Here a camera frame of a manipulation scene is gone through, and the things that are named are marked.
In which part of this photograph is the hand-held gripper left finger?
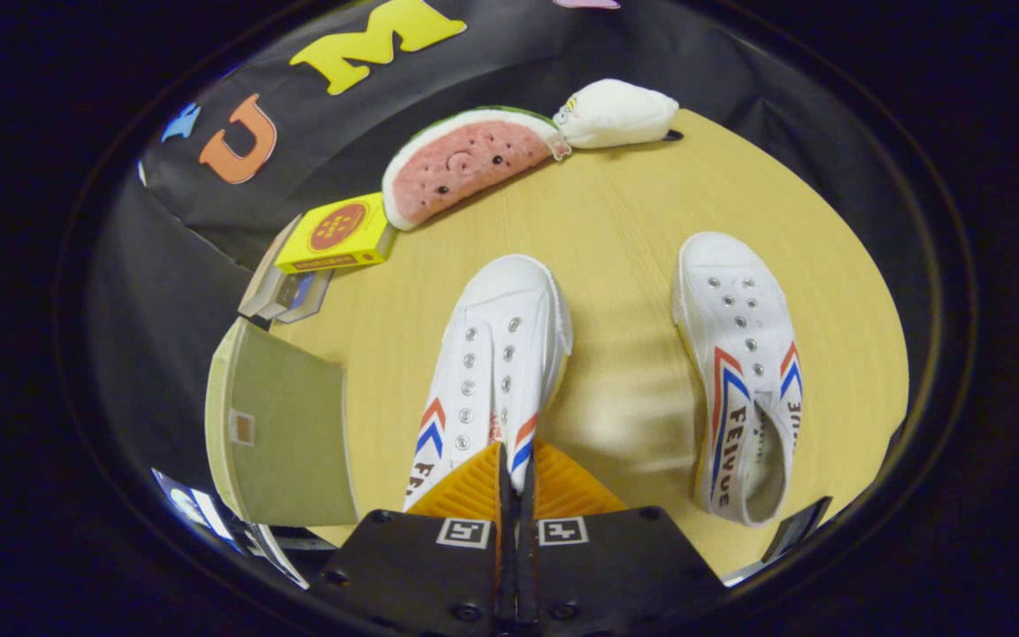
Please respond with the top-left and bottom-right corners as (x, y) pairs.
(310, 442), (510, 634)

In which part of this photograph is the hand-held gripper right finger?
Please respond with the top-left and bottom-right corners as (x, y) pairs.
(517, 440), (727, 634)

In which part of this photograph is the green fabric storage box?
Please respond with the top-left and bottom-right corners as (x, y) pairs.
(204, 317), (360, 528)

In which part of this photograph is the white canvas shoe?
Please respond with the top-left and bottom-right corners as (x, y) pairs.
(671, 232), (804, 528)
(402, 255), (574, 514)

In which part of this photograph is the lit display screen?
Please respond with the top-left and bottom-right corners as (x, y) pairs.
(151, 467), (311, 590)

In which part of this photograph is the yellow book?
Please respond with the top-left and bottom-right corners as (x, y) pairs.
(275, 193), (397, 273)

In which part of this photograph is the watermelon slice plush toy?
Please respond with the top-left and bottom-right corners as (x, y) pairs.
(381, 106), (572, 233)

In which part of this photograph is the white plush toy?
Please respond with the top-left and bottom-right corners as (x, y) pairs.
(554, 78), (680, 150)

